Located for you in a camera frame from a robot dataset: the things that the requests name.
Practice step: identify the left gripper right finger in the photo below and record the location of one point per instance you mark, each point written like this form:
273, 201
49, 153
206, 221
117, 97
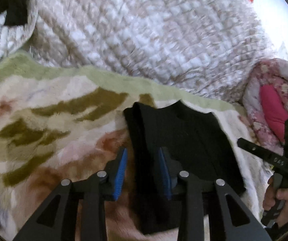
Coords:
169, 169

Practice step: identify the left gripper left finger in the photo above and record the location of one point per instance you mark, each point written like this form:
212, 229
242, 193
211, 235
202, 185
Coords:
115, 169

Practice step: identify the black pants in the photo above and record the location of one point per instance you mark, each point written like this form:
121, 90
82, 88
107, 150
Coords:
192, 138

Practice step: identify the pink floral comforter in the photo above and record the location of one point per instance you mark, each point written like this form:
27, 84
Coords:
266, 102

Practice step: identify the floral fleece blanket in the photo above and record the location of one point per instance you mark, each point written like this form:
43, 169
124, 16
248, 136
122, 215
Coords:
58, 123

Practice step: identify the white quilted bedspread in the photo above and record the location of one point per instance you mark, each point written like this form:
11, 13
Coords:
207, 47

